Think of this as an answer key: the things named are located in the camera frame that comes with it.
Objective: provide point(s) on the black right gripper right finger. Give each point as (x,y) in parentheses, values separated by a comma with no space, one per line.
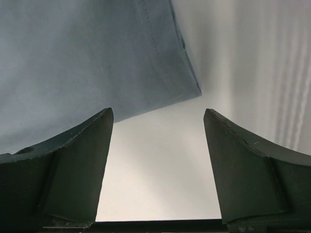
(262,187)

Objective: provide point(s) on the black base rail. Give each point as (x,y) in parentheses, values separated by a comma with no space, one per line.
(160,226)

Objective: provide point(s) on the light blue t shirt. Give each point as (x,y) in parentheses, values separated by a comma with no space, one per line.
(62,61)

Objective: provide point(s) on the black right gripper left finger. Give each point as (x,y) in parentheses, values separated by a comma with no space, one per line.
(56,184)

